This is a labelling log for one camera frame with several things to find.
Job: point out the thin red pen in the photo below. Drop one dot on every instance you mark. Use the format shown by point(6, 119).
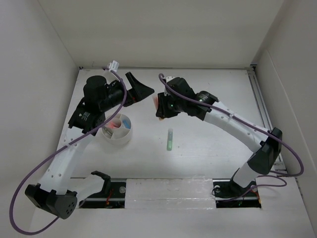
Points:
point(114, 123)

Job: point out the aluminium rail right side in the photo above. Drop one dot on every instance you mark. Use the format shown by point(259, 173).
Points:
point(279, 165)

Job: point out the green highlighter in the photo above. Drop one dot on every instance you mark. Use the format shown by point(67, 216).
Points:
point(169, 139)

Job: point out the orange yellow highlighter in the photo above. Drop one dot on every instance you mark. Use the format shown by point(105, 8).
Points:
point(156, 105)

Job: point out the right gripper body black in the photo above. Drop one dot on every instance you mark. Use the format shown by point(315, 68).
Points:
point(170, 107)

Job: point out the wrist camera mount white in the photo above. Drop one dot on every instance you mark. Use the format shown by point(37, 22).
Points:
point(112, 66)
point(168, 78)

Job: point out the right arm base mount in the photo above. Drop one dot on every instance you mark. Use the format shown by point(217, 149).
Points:
point(232, 196)

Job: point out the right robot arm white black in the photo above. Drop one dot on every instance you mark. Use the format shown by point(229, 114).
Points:
point(264, 144)

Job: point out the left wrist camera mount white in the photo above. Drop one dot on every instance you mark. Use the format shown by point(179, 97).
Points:
point(112, 66)

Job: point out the white round divided organizer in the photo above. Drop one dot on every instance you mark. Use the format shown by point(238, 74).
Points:
point(121, 136)

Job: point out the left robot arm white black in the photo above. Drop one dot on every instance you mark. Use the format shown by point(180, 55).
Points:
point(52, 193)

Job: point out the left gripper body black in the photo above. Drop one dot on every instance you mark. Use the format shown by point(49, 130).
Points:
point(115, 96)

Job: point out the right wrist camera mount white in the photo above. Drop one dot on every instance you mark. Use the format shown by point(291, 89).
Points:
point(168, 78)

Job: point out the black handled scissors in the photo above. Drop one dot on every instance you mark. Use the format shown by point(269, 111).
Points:
point(108, 131)

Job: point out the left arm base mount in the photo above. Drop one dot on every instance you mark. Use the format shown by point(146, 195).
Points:
point(114, 198)

